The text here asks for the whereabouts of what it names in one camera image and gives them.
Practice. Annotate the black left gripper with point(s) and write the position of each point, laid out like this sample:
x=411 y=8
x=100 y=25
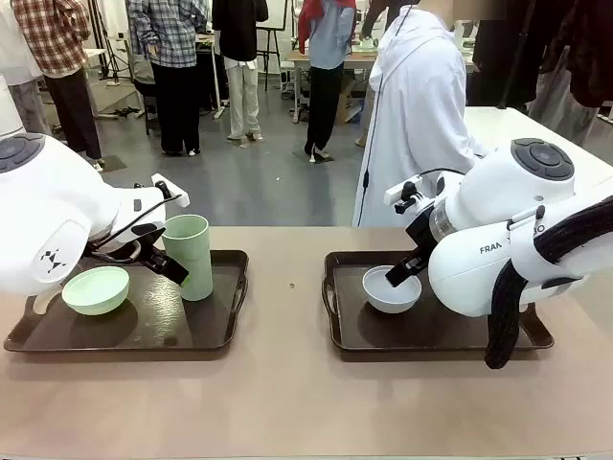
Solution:
x=149 y=235

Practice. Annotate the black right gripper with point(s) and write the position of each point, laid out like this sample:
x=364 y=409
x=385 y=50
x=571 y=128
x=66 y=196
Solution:
x=424 y=235

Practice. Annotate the tall pale green cup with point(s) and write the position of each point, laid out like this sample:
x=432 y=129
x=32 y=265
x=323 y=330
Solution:
x=194 y=268

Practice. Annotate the white bowl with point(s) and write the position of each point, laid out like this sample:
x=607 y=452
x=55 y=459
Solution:
x=390 y=299

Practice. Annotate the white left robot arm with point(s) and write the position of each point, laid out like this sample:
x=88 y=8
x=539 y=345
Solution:
x=48 y=206

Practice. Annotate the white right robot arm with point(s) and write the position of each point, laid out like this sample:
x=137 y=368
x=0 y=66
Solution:
x=498 y=201

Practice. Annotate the dark brown serving tray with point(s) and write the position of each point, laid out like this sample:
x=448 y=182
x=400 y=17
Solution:
x=431 y=330
x=158 y=321

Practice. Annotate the pale green bowl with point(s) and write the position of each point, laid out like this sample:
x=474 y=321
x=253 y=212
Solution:
x=98 y=297

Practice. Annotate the person in white hooded coat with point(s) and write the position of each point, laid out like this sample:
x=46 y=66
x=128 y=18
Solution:
x=416 y=120

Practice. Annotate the cardboard box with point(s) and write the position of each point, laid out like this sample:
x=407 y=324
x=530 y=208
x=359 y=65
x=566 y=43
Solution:
x=347 y=108

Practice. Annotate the white background table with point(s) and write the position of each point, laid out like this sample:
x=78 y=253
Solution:
x=507 y=129

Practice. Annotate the standing desk with white leg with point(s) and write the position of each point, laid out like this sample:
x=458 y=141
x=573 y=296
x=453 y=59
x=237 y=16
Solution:
x=221 y=81

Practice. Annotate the background desk with white legs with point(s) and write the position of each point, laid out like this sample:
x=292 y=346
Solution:
x=364 y=56

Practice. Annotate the person in blue plaid shirt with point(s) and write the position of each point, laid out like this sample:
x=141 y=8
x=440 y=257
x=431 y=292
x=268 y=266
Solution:
x=167 y=38

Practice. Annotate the person in red jacket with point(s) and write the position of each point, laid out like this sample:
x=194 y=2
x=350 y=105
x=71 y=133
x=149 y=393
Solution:
x=325 y=48

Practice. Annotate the person in black coat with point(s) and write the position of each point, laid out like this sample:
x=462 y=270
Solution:
x=503 y=48

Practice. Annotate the black easel stand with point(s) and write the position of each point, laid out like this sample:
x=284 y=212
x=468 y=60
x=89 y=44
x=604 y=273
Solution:
x=268 y=29

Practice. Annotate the person in black top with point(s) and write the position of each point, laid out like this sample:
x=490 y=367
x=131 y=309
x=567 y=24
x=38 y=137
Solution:
x=239 y=19

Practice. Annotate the person in red plaid shirt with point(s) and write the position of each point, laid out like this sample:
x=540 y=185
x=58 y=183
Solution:
x=52 y=38

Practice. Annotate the person in white clothes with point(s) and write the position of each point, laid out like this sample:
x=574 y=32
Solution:
x=14 y=48

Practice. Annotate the person in dark red plaid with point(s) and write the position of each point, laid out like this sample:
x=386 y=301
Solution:
x=594 y=57

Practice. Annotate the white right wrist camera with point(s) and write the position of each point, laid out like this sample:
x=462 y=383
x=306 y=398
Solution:
x=400 y=190

